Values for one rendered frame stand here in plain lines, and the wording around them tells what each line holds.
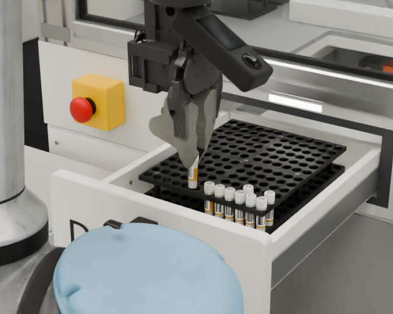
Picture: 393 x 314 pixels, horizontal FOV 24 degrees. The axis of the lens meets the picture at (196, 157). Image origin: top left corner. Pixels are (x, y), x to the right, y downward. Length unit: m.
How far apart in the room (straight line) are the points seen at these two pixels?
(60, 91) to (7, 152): 0.93
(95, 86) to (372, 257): 0.48
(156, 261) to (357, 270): 0.76
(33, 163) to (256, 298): 0.64
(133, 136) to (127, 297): 0.91
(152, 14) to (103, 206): 0.22
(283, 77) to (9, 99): 0.73
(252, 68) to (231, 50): 0.03
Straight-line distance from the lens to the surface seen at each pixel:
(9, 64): 0.56
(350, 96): 1.21
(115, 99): 1.40
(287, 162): 1.16
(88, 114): 1.38
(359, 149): 1.25
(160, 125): 1.05
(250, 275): 0.95
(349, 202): 1.16
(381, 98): 1.19
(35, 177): 1.46
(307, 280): 1.36
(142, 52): 1.02
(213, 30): 0.99
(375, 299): 1.32
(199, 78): 1.02
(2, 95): 0.56
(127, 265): 0.56
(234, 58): 0.96
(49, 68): 1.51
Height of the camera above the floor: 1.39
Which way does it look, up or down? 25 degrees down
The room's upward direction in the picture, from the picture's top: straight up
